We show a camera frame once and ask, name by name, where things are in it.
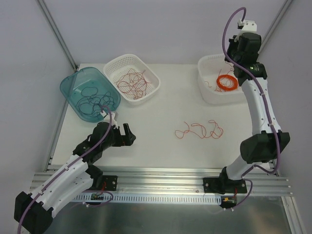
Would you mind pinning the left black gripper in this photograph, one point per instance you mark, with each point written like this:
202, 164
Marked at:
121, 136

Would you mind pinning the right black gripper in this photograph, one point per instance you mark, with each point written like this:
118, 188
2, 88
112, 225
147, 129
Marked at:
230, 48

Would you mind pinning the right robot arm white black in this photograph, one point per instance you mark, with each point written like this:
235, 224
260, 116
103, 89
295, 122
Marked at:
263, 149

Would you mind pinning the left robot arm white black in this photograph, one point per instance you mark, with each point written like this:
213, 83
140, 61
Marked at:
36, 210

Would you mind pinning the white deep plastic tub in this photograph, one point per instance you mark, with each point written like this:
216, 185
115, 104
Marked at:
217, 83

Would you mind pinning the white perforated plastic basket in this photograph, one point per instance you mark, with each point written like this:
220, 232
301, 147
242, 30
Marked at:
132, 78

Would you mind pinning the teal transparent plastic bin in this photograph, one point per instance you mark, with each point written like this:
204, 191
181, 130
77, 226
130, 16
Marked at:
89, 92

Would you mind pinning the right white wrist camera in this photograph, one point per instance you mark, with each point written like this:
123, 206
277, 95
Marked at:
246, 26

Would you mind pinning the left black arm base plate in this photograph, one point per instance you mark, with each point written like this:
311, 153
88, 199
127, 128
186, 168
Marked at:
107, 183

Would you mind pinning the right aluminium frame post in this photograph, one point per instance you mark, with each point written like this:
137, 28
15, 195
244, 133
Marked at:
275, 23

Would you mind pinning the aluminium frame post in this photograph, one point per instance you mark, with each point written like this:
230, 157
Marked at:
52, 24
275, 23

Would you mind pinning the white slotted cable duct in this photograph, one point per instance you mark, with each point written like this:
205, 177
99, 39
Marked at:
149, 198

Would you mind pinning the aluminium mounting rail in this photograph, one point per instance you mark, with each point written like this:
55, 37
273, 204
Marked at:
189, 181

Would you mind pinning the left aluminium frame post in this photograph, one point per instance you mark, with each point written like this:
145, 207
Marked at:
52, 24

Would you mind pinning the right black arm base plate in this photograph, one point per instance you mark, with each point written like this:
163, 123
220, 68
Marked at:
219, 186

